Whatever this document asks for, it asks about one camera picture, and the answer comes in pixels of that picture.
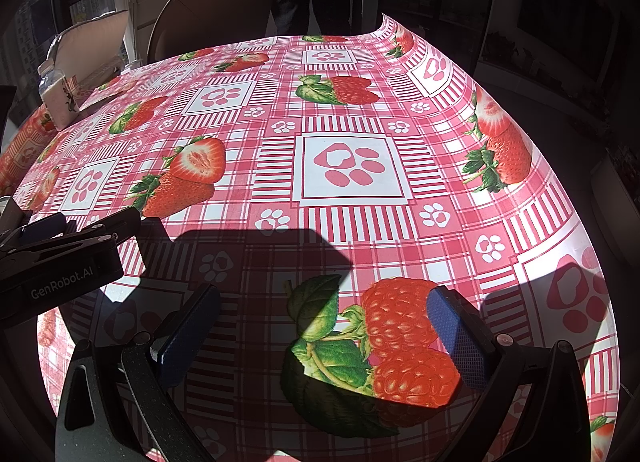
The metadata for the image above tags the white cushioned chair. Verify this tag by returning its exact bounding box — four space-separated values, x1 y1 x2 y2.
50 10 130 89

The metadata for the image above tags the clear plastic bottle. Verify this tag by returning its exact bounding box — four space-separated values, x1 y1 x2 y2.
38 60 64 96

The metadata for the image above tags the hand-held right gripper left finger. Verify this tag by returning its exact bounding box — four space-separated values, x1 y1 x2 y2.
54 283 222 462

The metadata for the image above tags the brown chair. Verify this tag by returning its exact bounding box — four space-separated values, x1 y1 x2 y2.
147 0 283 64

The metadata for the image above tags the strawberry print pink tablecloth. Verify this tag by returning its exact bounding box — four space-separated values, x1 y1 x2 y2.
0 12 621 462

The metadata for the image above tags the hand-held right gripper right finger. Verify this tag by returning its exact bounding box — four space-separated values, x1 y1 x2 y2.
426 285 592 462

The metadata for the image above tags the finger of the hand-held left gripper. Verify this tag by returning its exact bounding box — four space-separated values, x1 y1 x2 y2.
10 206 142 263
0 212 68 249

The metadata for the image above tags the white printed box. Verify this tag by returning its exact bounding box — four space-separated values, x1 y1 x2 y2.
40 67 84 131

